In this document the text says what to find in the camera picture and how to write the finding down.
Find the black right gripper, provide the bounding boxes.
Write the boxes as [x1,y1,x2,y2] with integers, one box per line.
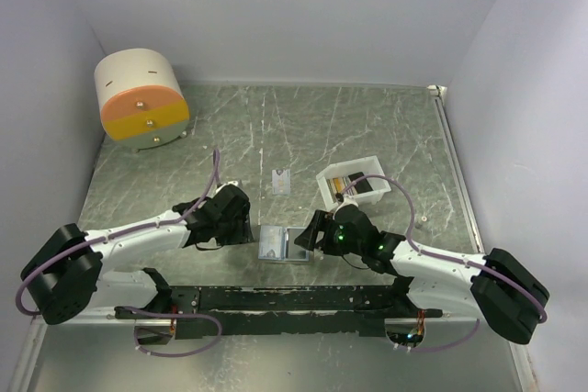
[294,209,364,255]

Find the white card tray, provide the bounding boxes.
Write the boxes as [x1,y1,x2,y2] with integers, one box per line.
[316,155,391,211]

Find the blue silver card holder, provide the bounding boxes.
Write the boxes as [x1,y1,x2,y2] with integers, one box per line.
[258,227,313,264]

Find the white grey credit card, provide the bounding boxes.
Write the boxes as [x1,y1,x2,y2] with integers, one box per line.
[271,169,291,196]

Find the black gold VIP card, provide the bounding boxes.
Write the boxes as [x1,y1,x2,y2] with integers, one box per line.
[348,172,373,195]

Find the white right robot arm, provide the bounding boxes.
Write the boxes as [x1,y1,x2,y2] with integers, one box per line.
[294,205,549,345]

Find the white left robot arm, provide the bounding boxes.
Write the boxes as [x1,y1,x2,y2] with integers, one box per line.
[18,184,253,325]

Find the round drawer cabinet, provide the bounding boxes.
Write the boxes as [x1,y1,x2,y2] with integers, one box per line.
[94,48,190,151]

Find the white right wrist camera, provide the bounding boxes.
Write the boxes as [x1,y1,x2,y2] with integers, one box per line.
[333,193,358,213]

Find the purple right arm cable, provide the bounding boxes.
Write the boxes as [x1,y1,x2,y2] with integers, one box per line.
[339,174,548,324]

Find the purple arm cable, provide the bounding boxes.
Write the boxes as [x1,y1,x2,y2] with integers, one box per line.
[339,174,548,324]
[16,149,221,316]

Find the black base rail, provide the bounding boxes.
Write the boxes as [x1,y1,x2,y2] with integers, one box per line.
[144,283,420,340]

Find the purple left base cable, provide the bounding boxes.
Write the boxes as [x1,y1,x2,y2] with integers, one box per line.
[121,308,224,358]

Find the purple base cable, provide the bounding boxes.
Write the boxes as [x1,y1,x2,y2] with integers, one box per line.
[394,318,480,354]
[121,308,224,358]

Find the aluminium frame rail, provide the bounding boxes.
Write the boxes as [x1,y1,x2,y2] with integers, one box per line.
[426,83,520,322]

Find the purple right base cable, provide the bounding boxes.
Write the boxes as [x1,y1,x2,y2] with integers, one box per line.
[394,318,480,354]

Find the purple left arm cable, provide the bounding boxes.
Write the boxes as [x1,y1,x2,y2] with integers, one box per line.
[16,149,221,316]

